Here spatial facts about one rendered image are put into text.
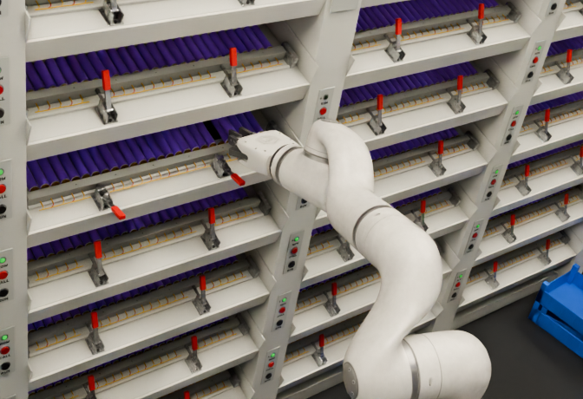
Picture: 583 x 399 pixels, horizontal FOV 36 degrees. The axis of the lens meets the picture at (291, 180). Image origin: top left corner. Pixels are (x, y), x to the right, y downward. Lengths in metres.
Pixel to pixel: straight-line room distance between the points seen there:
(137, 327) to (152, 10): 0.76
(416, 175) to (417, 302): 1.08
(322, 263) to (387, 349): 1.02
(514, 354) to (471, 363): 1.73
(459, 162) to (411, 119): 0.31
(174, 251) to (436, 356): 0.79
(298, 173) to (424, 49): 0.59
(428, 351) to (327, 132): 0.45
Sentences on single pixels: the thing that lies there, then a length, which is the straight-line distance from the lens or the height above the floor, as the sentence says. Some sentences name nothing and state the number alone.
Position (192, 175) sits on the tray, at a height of 0.94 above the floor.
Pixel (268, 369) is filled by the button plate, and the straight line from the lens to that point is 2.39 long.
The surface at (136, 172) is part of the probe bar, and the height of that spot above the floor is 0.97.
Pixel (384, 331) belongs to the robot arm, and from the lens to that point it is 1.29.
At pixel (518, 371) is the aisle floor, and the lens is 3.02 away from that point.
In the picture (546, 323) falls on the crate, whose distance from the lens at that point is 3.20.
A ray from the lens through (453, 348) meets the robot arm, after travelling 1.34.
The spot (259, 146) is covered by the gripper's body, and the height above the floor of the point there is 1.07.
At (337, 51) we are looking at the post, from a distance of 1.86.
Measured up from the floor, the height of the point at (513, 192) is 0.56.
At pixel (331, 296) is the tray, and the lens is 2.46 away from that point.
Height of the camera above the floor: 1.98
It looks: 34 degrees down
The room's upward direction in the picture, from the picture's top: 11 degrees clockwise
